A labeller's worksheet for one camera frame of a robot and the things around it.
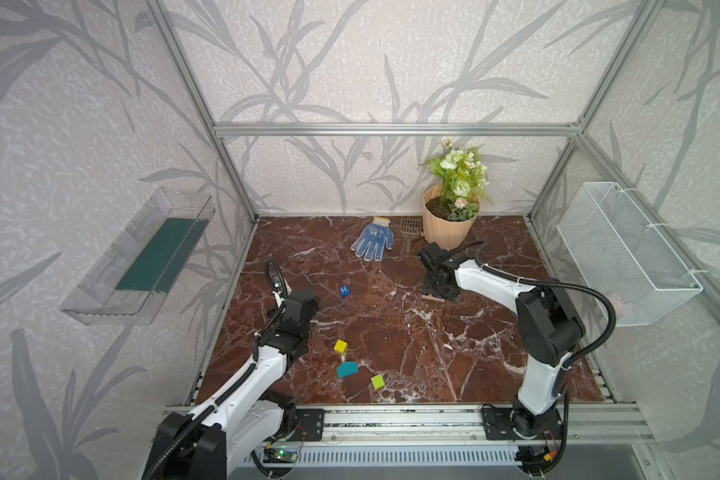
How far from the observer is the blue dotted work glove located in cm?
111

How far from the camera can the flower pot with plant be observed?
0.93m

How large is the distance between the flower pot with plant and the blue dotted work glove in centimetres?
17
